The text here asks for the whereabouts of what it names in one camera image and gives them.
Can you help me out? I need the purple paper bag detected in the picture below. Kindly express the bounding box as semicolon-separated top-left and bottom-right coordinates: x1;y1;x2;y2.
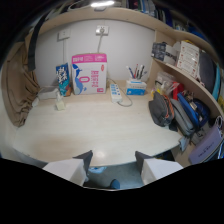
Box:
188;116;224;165

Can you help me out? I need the grey waist bag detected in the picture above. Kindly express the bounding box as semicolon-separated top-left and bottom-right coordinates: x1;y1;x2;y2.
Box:
148;91;176;128

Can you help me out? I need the blue bag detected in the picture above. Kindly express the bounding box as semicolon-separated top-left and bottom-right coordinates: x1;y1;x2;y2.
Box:
176;92;212;129

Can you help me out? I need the white tray box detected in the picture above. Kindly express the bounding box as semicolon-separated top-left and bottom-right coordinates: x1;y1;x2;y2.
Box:
37;85;60;101

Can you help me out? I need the red packet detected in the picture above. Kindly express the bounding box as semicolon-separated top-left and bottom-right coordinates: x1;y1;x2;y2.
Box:
171;81;185;101

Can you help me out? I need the blue and white tissue box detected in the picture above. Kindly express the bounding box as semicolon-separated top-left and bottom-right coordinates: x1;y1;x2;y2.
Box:
125;79;148;96

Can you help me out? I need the white power strip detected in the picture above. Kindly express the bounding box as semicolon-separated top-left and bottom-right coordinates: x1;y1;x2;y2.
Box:
109;83;123;104

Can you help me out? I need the clear plastic container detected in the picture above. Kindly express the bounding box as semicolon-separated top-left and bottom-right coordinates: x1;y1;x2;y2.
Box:
154;71;176;92

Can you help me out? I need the blue snack packet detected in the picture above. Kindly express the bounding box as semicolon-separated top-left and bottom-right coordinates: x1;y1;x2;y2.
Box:
55;63;73;98

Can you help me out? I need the brown curtain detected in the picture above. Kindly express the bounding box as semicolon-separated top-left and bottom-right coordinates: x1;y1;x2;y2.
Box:
0;39;41;128

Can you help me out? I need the pink and white carton box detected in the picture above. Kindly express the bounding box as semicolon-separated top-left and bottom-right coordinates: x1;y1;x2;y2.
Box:
71;53;108;96

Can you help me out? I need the pens bundle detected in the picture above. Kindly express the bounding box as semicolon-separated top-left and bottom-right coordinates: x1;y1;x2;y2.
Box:
125;63;148;81

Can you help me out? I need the white boxes stack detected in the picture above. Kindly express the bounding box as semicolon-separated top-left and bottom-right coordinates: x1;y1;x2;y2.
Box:
175;40;201;78

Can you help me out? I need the black box on shelf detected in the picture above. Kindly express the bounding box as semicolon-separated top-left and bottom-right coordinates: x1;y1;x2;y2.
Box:
151;41;178;66

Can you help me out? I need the wooden shelf unit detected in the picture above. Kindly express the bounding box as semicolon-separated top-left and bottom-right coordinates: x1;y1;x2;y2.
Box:
23;6;224;168

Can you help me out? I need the white power cable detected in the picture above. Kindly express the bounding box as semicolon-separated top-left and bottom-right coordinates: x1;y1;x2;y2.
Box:
96;30;105;54

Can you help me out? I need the white wall switch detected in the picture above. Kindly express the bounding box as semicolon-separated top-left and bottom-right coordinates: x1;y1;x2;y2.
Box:
57;29;72;41

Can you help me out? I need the white wall socket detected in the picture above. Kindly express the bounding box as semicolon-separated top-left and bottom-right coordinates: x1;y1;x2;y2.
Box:
95;25;110;36

